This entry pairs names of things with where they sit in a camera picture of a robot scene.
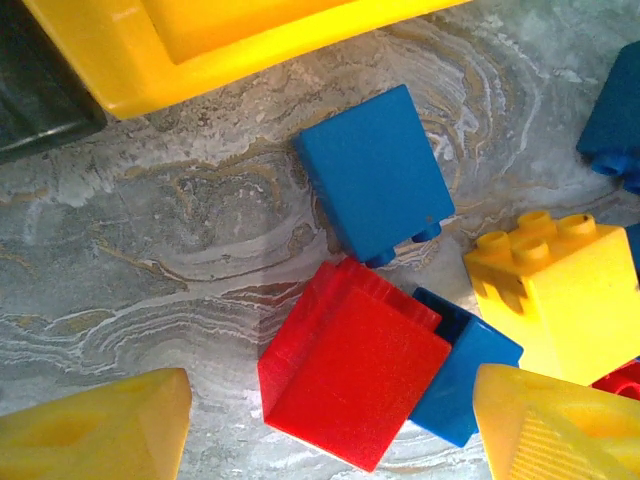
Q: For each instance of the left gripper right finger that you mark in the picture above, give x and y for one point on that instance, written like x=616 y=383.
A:
x=560 y=435

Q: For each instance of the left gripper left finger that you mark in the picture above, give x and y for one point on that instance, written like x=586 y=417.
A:
x=100 y=435

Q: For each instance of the small blue lego brick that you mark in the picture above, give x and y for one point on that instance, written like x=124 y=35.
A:
x=470 y=370

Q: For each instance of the yellow lego brick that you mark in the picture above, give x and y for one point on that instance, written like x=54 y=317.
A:
x=565 y=310

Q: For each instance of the long red lego brick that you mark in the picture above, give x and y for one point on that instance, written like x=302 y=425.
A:
x=622 y=382

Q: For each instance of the black plastic bin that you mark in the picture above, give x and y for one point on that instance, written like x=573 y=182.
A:
x=40 y=100

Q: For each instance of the yellow plastic bin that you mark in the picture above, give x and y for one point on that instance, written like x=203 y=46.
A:
x=150 y=75

